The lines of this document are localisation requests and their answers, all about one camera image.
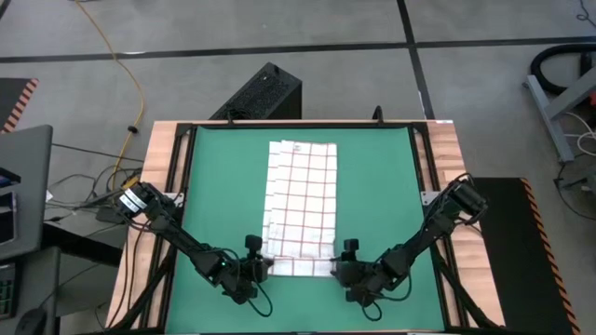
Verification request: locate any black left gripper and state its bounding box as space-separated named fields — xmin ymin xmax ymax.
xmin=222 ymin=256 xmax=276 ymax=306

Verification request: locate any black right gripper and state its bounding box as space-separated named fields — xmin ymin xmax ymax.
xmin=329 ymin=259 xmax=387 ymax=306

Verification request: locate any white red-checked towel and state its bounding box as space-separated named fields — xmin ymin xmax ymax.
xmin=262 ymin=139 xmax=339 ymax=278

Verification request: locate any green table mat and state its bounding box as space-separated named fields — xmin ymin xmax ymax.
xmin=165 ymin=126 xmax=446 ymax=334

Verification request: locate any wooden table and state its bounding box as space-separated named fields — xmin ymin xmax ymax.
xmin=104 ymin=119 xmax=508 ymax=334

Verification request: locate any black power adapter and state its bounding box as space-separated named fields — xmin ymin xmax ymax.
xmin=94 ymin=206 xmax=128 ymax=225

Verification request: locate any black computer tower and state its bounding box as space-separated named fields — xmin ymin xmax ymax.
xmin=209 ymin=61 xmax=304 ymax=121

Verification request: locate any black floor mat orange-striped edge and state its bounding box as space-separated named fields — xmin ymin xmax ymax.
xmin=467 ymin=176 xmax=582 ymax=335
xmin=0 ymin=76 xmax=40 ymax=135

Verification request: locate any black computer mouse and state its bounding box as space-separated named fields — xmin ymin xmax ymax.
xmin=13 ymin=306 xmax=49 ymax=335

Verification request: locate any grey metal stand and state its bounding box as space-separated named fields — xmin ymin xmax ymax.
xmin=521 ymin=68 xmax=596 ymax=164

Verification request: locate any black keyboard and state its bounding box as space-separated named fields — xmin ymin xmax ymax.
xmin=0 ymin=261 xmax=19 ymax=321

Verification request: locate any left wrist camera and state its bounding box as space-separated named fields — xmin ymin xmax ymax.
xmin=244 ymin=234 xmax=264 ymax=261

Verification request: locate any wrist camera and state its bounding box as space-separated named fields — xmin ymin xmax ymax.
xmin=343 ymin=237 xmax=361 ymax=262
xmin=244 ymin=234 xmax=264 ymax=261

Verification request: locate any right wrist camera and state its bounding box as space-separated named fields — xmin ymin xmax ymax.
xmin=343 ymin=237 xmax=361 ymax=262

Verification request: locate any black metal table frame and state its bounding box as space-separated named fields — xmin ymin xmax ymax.
xmin=111 ymin=121 xmax=504 ymax=334

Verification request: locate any yellow cable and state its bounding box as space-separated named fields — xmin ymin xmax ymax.
xmin=73 ymin=0 xmax=146 ymax=187

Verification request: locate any black vacuum hose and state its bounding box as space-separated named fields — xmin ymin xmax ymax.
xmin=529 ymin=42 xmax=596 ymax=97

